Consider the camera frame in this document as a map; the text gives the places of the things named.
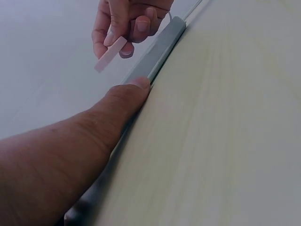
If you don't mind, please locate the person's left hand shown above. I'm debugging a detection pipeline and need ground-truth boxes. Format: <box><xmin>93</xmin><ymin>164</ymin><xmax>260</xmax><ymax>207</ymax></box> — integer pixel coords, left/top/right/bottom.
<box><xmin>0</xmin><ymin>77</ymin><xmax>151</xmax><ymax>226</ymax></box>

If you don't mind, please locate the person's right hand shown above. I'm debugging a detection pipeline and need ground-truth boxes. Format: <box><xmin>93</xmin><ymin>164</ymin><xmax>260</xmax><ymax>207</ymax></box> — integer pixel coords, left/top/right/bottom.
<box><xmin>91</xmin><ymin>0</ymin><xmax>175</xmax><ymax>59</ymax></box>

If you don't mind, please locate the white stick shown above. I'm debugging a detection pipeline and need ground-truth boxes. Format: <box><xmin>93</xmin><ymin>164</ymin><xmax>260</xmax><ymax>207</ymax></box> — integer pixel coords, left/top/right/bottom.
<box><xmin>94</xmin><ymin>36</ymin><xmax>128</xmax><ymax>73</ymax></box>

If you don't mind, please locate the grey box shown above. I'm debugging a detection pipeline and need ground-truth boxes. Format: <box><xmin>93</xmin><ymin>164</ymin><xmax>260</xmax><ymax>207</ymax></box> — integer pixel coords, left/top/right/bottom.
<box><xmin>109</xmin><ymin>16</ymin><xmax>188</xmax><ymax>161</ymax></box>

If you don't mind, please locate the white cable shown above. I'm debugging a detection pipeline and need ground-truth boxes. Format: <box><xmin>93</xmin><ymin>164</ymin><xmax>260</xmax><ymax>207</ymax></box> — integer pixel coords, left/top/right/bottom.
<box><xmin>164</xmin><ymin>0</ymin><xmax>204</xmax><ymax>22</ymax></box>

